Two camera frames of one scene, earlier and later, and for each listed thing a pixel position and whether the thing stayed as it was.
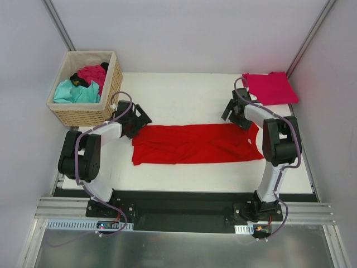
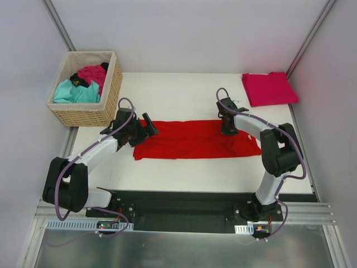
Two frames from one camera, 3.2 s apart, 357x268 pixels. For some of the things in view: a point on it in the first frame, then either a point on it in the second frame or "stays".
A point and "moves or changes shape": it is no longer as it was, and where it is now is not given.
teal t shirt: [66, 92] stays
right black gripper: [235, 115] -> [228, 126]
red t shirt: [171, 144] moves or changes shape
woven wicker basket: [87, 87] stays
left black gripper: [136, 123] -> [142, 130]
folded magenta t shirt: [274, 88] stays
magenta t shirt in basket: [96, 73] stays
